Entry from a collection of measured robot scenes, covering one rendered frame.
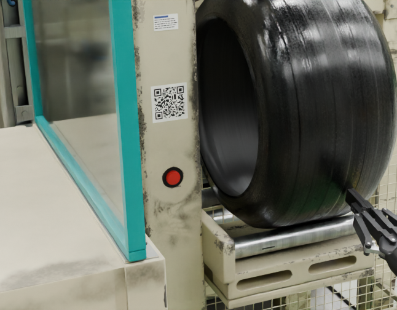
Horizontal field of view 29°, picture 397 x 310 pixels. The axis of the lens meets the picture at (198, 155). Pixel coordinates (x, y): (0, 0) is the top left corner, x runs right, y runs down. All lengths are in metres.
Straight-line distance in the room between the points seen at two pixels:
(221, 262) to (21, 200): 0.69
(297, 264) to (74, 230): 0.87
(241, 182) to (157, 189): 0.36
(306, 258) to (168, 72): 0.50
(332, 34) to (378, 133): 0.21
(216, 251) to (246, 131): 0.47
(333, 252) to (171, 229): 0.36
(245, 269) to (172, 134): 0.32
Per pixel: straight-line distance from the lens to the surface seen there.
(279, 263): 1.66
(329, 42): 1.50
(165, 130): 1.55
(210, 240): 1.62
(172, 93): 1.54
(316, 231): 1.70
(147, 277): 0.80
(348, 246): 1.75
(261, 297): 1.67
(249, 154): 1.95
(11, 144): 1.20
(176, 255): 1.66
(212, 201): 1.88
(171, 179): 1.59
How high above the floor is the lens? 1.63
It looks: 19 degrees down
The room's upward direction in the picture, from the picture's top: 2 degrees counter-clockwise
